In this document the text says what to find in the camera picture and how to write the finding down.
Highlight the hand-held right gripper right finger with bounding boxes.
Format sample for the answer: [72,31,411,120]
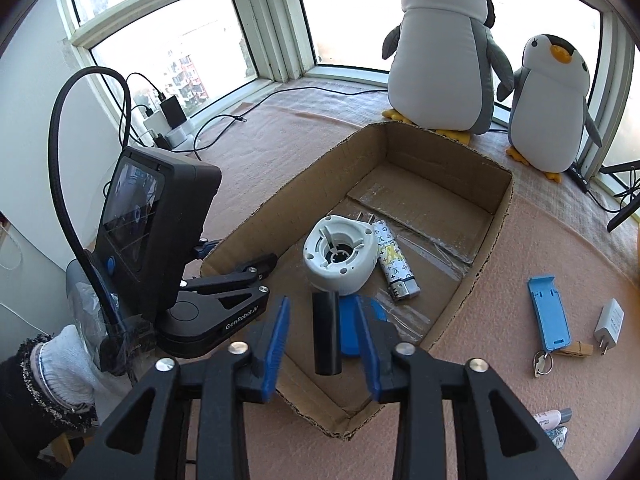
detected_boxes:
[354,296,581,480]

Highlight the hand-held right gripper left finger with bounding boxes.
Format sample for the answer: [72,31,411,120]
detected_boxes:
[62,296,292,480]

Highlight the blue round disc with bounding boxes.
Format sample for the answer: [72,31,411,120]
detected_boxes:
[339,294,387,358]

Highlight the black cylinder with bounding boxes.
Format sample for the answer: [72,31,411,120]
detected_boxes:
[312,290,343,377]

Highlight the printed lighter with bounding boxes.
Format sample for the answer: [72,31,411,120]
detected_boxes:
[372,220,421,303]

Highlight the white plug-in device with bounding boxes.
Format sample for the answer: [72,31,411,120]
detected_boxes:
[302,212,379,297]

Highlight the cardboard box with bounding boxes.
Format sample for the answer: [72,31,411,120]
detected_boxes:
[200,121,516,442]

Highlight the keys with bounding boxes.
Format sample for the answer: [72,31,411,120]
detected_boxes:
[531,350,555,378]

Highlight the blue phone stand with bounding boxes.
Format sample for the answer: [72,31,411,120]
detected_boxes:
[527,274,573,352]

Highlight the white bottle grey cap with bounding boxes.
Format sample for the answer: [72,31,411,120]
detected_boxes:
[531,406,573,427]

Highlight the white wall charger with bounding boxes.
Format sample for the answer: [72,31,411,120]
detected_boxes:
[593,298,626,357]

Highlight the person's left hand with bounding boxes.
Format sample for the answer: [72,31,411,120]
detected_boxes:
[30,324,101,411]

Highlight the black charger brick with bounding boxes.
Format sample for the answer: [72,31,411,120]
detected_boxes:
[160,96,187,128]

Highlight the wooden clothespin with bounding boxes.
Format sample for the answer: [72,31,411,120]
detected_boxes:
[556,341,594,359]

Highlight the black remote control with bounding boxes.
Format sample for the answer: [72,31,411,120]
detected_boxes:
[566,161,592,195]

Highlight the large penguin plush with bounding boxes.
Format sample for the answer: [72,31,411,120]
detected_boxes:
[382,0,516,146]

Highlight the small penguin plush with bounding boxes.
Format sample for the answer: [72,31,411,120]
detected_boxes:
[496,34,603,183]

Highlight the black tripod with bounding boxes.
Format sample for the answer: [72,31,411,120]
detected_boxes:
[600,160,640,233]

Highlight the thick black gripper cable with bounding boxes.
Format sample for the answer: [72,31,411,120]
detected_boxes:
[54,66,133,311]

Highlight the white window frame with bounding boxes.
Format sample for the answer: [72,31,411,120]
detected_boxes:
[55,0,640,176]

